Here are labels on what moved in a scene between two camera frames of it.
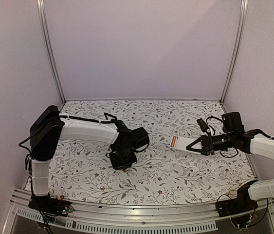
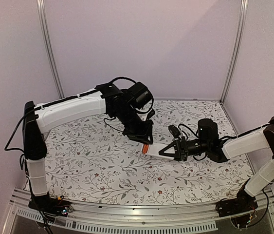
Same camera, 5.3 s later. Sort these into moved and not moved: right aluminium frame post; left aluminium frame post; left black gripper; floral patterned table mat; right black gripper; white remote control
Moved: left black gripper; right black gripper; white remote control
Not moved: left aluminium frame post; floral patterned table mat; right aluminium frame post
